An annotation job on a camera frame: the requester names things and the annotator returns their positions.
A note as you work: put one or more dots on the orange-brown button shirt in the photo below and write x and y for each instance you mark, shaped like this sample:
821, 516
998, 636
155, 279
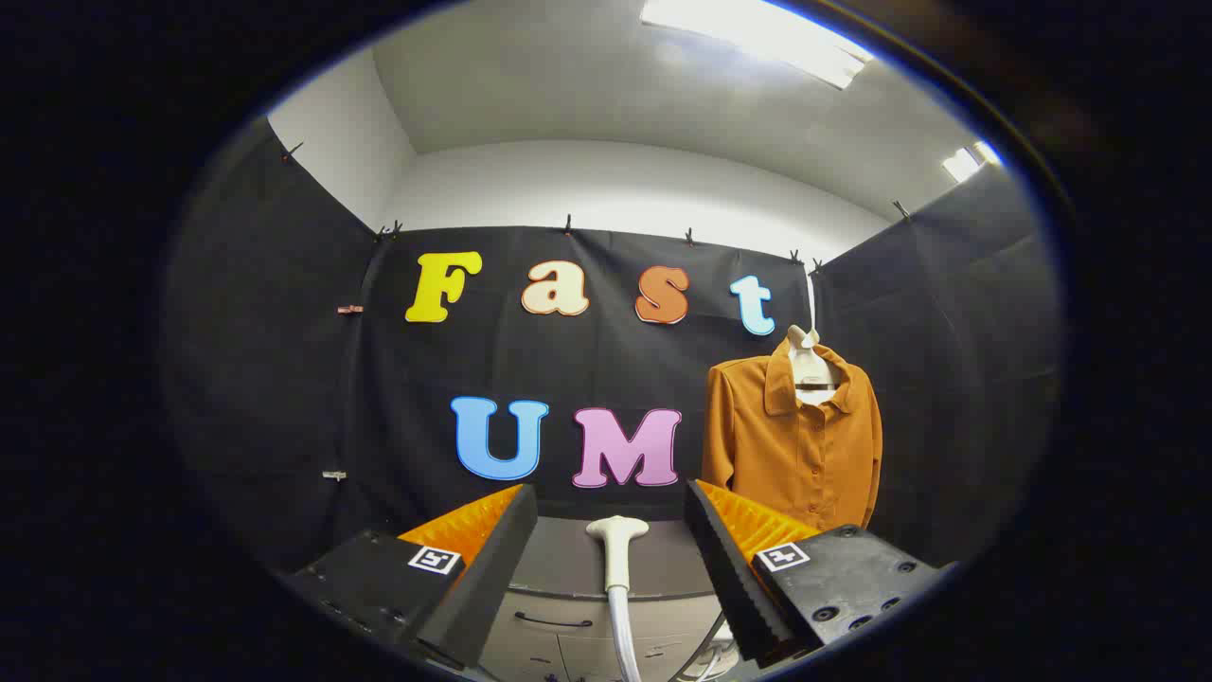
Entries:
786, 445

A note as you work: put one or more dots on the long ceiling light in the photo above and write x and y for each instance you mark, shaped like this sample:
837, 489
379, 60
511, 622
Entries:
757, 33

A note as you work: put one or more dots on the grey cabinet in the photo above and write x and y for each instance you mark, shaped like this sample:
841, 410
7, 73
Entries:
559, 568

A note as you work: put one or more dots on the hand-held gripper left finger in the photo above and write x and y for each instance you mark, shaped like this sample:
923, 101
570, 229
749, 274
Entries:
492, 578

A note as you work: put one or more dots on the row of black clips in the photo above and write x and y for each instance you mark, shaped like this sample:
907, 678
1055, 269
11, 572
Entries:
568, 225

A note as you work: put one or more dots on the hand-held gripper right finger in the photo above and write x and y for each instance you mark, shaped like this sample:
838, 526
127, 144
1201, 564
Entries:
724, 578

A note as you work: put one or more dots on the white garment steamer head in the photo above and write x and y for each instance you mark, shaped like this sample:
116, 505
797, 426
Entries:
617, 559

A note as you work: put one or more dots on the white clothes hanger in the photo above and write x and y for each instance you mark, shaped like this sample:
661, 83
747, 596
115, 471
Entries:
807, 365

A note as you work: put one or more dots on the small ceiling light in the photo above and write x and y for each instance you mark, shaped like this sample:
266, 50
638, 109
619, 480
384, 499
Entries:
966, 163

